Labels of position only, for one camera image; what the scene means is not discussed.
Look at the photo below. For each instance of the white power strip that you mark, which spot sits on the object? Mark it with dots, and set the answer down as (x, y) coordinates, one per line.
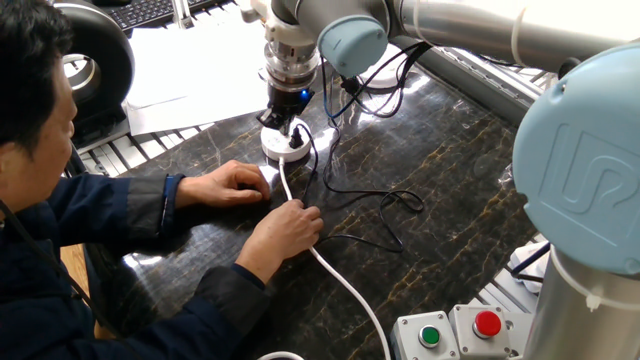
(520, 257)

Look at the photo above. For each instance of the white paper sheet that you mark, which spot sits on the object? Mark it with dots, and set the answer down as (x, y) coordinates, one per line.
(200, 107)
(200, 50)

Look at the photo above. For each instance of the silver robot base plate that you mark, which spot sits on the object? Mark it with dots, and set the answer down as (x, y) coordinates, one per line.
(520, 330)

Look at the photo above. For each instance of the person's left hand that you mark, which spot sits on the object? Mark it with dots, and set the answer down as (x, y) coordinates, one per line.
(220, 185)

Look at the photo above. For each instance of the black round duct fan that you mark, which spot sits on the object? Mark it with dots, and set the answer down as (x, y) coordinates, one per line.
(107, 50)

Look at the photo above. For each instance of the black keyboard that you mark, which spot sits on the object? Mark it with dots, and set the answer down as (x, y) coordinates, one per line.
(150, 12)

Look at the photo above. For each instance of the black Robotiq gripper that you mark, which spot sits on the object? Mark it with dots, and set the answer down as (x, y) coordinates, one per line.
(287, 102)

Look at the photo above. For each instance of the person's right hand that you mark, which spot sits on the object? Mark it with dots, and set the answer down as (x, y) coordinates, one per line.
(280, 235)

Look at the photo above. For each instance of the grey red button box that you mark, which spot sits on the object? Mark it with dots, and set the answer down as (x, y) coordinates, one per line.
(487, 324)

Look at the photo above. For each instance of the silver metal stand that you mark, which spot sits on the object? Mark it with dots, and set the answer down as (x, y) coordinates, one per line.
(182, 15)

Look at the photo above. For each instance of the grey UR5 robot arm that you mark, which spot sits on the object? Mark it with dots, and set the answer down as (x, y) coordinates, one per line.
(575, 165)

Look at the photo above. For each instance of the person's head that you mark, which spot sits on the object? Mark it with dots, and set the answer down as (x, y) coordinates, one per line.
(30, 125)

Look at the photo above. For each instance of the person's left forearm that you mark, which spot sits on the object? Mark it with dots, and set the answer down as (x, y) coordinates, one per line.
(125, 210)

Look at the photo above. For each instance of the person's right forearm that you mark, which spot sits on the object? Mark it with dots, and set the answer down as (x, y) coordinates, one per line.
(210, 320)

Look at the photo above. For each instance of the round white power socket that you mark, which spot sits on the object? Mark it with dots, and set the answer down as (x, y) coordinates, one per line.
(275, 147)

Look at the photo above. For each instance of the black marble pattern mat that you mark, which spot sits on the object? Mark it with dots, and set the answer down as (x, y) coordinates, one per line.
(450, 175)

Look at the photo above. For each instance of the person's dark jacket torso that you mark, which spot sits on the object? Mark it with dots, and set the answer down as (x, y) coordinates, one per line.
(40, 280)

